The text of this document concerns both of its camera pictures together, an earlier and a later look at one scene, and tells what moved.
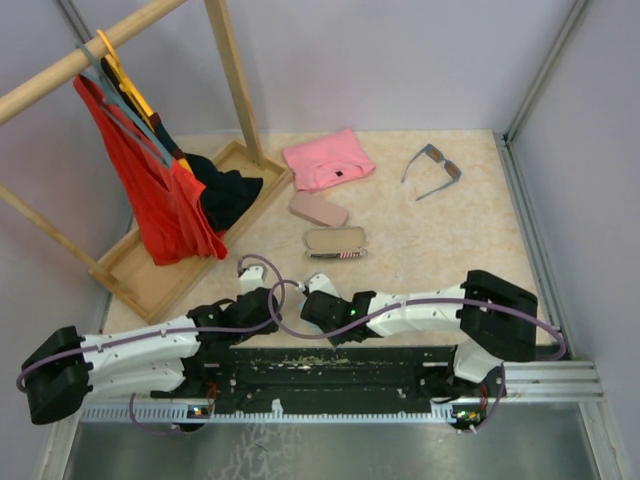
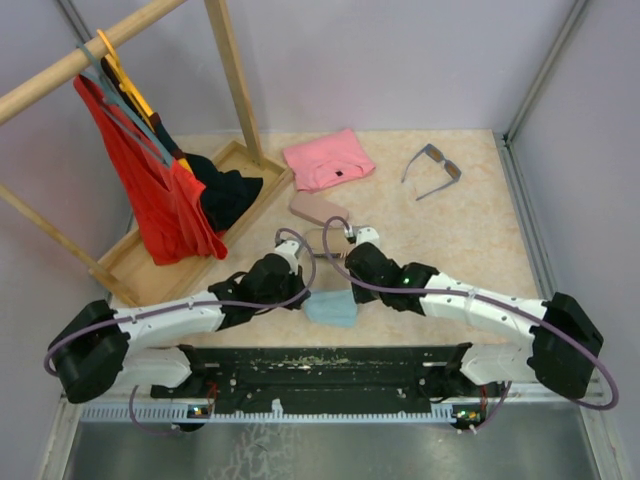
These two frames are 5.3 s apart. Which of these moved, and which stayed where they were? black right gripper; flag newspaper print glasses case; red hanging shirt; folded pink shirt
Moved: black right gripper
Stayed: red hanging shirt; flag newspaper print glasses case; folded pink shirt
